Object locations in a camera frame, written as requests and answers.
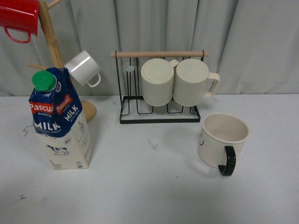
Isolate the cream ribbed mug left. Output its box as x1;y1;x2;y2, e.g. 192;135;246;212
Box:
141;58;179;106

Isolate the cream ribbed mug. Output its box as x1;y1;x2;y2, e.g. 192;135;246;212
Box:
141;58;179;106
173;58;220;107

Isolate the grey curtain backdrop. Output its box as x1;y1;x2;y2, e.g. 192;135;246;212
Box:
0;0;299;97

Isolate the wooden mug tree stand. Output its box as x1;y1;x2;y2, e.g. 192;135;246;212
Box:
28;0;97;123

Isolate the cream mug black handle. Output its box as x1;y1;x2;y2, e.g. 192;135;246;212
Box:
198;113;249;176

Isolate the red hanging mug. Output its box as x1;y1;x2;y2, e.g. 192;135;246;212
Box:
0;0;38;43

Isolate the blue white milk carton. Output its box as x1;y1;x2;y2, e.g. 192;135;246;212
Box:
28;67;93;170

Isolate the white hanging mug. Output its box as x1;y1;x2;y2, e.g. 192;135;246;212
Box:
65;50;101;88

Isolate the cream ribbed mug right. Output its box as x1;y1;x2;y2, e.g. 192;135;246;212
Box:
173;58;220;107

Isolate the black wire cup rack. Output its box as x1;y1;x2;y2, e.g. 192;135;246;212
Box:
110;50;209;124

